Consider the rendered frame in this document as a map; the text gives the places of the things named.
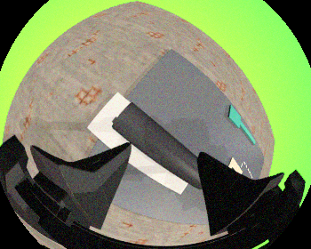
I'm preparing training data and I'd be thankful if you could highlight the cream tile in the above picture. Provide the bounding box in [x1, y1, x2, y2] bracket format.
[228, 157, 243, 174]

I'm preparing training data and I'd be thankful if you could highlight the teal t-shaped block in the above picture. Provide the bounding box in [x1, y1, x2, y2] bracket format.
[227, 104, 256, 145]

